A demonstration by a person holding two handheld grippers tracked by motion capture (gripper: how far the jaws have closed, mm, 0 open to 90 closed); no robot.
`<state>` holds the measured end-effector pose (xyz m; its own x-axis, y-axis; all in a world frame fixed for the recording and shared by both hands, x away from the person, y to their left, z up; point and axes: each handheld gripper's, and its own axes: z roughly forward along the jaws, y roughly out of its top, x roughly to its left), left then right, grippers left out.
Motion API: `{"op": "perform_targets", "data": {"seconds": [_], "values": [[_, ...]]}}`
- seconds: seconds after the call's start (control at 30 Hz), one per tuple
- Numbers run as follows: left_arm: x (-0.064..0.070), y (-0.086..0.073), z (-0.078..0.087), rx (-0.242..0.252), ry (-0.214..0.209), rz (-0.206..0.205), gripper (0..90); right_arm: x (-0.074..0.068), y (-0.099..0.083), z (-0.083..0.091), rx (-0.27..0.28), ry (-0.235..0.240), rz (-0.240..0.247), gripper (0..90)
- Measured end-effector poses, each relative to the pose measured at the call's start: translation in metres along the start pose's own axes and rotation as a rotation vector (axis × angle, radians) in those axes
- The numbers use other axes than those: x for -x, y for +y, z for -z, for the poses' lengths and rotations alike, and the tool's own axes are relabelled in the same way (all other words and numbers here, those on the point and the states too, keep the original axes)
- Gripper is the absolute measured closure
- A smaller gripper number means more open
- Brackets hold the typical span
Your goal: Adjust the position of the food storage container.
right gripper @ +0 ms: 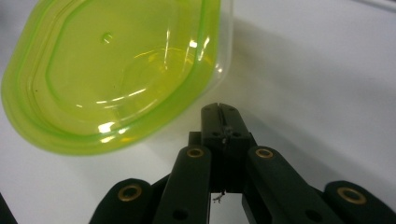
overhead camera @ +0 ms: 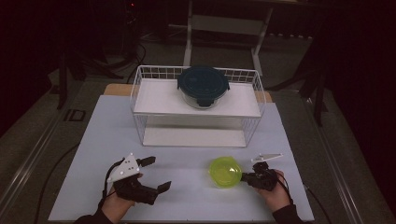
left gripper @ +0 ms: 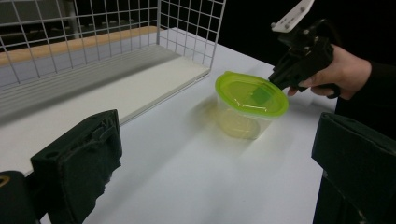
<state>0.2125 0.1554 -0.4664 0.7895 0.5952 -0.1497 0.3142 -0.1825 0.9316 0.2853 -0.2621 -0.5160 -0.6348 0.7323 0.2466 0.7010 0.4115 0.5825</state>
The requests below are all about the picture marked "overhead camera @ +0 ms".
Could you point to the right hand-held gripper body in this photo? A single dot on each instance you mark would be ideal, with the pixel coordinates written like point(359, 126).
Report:
point(263, 180)

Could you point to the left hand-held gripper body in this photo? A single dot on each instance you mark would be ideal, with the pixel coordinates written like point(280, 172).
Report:
point(126, 168)

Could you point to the green plastic bowl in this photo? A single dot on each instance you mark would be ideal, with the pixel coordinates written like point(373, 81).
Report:
point(224, 172)

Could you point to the dark blue round lidded container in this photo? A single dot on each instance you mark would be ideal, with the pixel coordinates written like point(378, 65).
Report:
point(202, 82)

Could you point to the person's right hand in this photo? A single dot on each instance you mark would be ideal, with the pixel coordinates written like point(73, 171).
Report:
point(277, 196)

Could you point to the person's left hand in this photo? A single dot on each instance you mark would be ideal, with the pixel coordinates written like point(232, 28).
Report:
point(116, 207)

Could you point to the white table mat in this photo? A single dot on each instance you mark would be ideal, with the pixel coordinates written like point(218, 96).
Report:
point(186, 199)

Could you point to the black rectangular floor plate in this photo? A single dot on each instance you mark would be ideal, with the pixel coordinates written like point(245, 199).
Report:
point(75, 115)

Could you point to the black metal stand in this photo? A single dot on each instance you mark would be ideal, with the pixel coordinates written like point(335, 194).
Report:
point(62, 81)
point(317, 93)

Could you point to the metal floor rail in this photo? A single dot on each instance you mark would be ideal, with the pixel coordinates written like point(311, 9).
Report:
point(28, 165)
point(333, 161)

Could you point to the white metal table frame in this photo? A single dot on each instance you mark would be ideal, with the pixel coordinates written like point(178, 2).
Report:
point(227, 25)

